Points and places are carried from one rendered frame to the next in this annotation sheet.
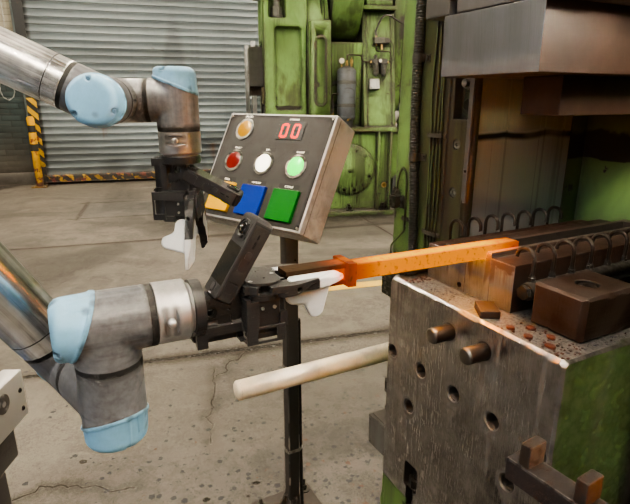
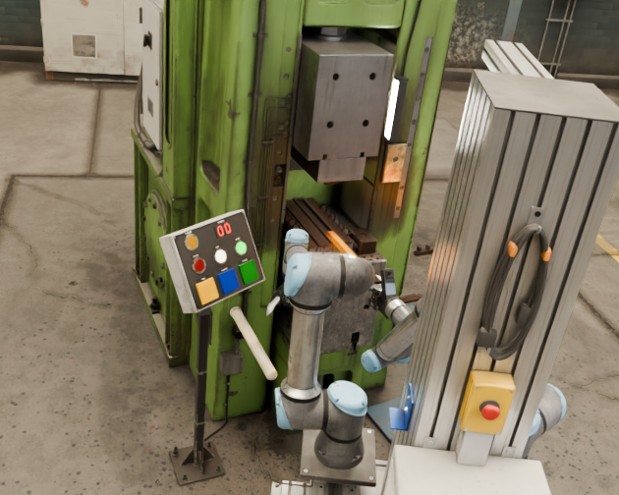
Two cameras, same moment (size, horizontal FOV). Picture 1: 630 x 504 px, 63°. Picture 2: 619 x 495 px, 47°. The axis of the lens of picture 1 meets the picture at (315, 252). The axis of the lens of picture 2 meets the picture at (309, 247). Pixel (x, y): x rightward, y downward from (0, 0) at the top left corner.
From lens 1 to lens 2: 273 cm
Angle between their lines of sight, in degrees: 82
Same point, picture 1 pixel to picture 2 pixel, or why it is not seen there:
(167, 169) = not seen: hidden behind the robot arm
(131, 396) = not seen: hidden behind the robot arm
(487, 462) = (358, 306)
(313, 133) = (237, 225)
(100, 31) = not seen: outside the picture
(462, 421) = (347, 302)
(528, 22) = (359, 164)
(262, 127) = (203, 235)
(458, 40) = (327, 169)
